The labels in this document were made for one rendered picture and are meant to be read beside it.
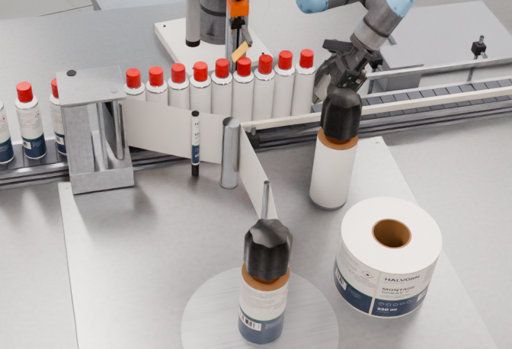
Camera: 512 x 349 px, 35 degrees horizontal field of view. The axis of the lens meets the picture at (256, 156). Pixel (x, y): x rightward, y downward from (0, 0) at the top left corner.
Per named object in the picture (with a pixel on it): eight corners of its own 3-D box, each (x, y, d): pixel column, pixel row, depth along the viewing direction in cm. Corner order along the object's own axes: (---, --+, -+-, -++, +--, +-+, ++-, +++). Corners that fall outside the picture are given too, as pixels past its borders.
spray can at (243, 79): (231, 132, 201) (233, 67, 187) (229, 119, 205) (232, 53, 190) (251, 132, 201) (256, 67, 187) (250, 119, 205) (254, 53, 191)
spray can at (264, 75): (258, 132, 201) (263, 67, 187) (246, 120, 204) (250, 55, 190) (275, 125, 204) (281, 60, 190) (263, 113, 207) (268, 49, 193)
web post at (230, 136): (221, 190, 186) (223, 130, 173) (216, 177, 189) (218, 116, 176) (240, 187, 187) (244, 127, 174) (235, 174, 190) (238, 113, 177)
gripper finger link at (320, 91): (309, 111, 199) (331, 84, 195) (302, 97, 203) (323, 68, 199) (319, 115, 201) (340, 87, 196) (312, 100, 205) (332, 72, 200)
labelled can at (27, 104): (25, 161, 190) (11, 94, 176) (24, 147, 193) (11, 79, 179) (48, 158, 191) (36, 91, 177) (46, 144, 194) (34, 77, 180)
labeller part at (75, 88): (60, 107, 165) (59, 104, 165) (56, 75, 173) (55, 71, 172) (126, 99, 168) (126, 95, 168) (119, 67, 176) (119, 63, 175)
